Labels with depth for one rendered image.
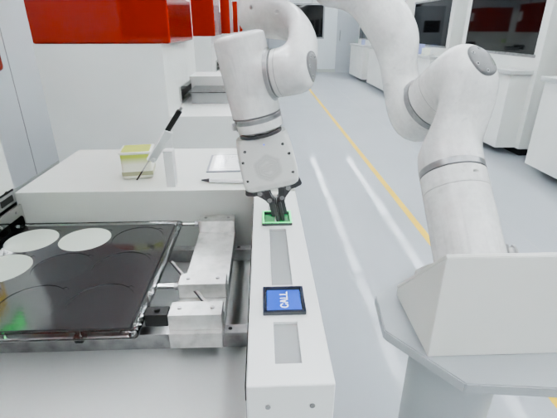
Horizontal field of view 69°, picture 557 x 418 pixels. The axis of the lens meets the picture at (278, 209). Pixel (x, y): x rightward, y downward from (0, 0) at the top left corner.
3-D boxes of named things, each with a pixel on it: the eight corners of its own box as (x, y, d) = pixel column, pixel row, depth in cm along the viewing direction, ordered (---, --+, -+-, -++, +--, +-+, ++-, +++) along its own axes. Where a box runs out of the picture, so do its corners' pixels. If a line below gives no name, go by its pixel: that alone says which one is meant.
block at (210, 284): (179, 298, 69) (176, 284, 67) (182, 286, 72) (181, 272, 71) (226, 297, 69) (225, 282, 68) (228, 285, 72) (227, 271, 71)
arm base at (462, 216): (511, 280, 78) (491, 191, 84) (557, 255, 60) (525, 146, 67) (409, 286, 81) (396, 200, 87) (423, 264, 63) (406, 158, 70)
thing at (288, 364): (249, 476, 47) (245, 387, 42) (255, 245, 98) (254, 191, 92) (329, 473, 48) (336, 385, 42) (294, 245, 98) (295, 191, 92)
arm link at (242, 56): (290, 104, 72) (244, 110, 75) (274, 23, 66) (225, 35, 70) (275, 116, 65) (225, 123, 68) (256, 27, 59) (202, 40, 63)
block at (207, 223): (199, 232, 91) (197, 221, 90) (201, 226, 94) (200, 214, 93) (234, 231, 91) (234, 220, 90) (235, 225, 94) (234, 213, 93)
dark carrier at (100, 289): (-114, 337, 58) (-115, 334, 58) (17, 229, 89) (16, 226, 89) (129, 331, 59) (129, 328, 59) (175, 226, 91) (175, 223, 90)
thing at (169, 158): (150, 188, 92) (142, 130, 87) (153, 182, 96) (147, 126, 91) (176, 187, 93) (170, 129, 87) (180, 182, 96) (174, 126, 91)
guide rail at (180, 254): (25, 265, 90) (21, 253, 88) (30, 260, 91) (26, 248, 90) (252, 260, 91) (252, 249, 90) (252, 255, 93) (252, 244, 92)
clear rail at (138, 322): (128, 341, 58) (126, 333, 57) (177, 225, 92) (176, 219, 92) (138, 341, 58) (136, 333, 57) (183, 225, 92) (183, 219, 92)
